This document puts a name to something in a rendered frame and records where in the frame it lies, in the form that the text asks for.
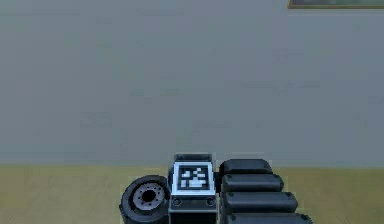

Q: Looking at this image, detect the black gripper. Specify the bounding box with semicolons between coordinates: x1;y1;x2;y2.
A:
119;175;172;224

